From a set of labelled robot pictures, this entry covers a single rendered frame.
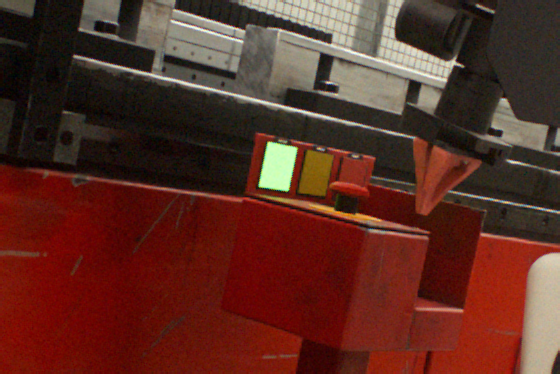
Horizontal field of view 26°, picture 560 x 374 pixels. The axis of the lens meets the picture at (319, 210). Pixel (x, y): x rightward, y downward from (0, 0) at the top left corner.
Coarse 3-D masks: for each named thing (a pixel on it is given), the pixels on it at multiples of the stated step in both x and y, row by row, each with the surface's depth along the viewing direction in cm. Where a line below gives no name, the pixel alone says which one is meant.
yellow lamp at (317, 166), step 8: (312, 152) 127; (312, 160) 128; (320, 160) 129; (328, 160) 130; (304, 168) 127; (312, 168) 128; (320, 168) 129; (328, 168) 130; (304, 176) 127; (312, 176) 128; (320, 176) 129; (328, 176) 130; (304, 184) 127; (312, 184) 128; (320, 184) 129; (304, 192) 128; (312, 192) 129; (320, 192) 130
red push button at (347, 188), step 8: (336, 184) 119; (344, 184) 118; (352, 184) 119; (336, 192) 118; (344, 192) 118; (352, 192) 118; (360, 192) 118; (368, 192) 119; (336, 200) 120; (344, 200) 119; (352, 200) 119; (336, 208) 119; (344, 208) 119; (352, 208) 119
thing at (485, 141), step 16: (448, 80) 123; (464, 80) 121; (480, 80) 120; (496, 80) 122; (448, 96) 122; (464, 96) 121; (480, 96) 121; (496, 96) 122; (416, 112) 124; (432, 112) 125; (448, 112) 122; (464, 112) 121; (480, 112) 121; (448, 128) 121; (464, 128) 121; (480, 128) 122; (480, 144) 119; (496, 144) 121
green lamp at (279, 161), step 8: (272, 144) 122; (272, 152) 122; (280, 152) 123; (288, 152) 124; (272, 160) 123; (280, 160) 124; (288, 160) 125; (264, 168) 122; (272, 168) 123; (280, 168) 124; (288, 168) 125; (264, 176) 122; (272, 176) 123; (280, 176) 124; (288, 176) 125; (264, 184) 122; (272, 184) 123; (280, 184) 124; (288, 184) 125
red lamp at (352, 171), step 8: (344, 160) 132; (352, 160) 133; (360, 160) 134; (344, 168) 132; (352, 168) 133; (360, 168) 134; (344, 176) 132; (352, 176) 133; (360, 176) 134; (360, 184) 135
